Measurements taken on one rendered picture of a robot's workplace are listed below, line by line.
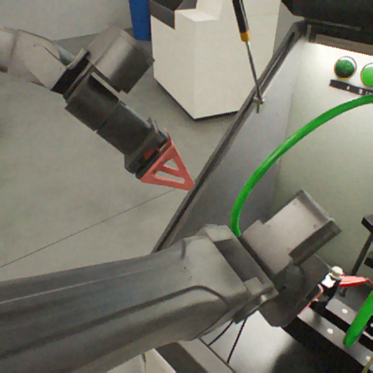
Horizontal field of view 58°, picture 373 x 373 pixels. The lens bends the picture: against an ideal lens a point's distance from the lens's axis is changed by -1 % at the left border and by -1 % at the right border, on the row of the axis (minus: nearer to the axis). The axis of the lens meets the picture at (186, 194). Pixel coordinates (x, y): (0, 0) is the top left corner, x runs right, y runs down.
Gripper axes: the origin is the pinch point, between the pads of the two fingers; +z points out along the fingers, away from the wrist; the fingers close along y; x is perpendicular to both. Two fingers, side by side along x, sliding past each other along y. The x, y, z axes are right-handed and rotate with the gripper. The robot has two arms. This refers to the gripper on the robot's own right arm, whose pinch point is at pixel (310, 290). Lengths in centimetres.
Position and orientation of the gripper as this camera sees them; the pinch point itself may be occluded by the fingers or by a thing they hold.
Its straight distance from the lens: 53.5
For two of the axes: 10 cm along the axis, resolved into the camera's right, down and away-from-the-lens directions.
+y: 6.2, -7.6, -1.9
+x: -4.7, -5.6, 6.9
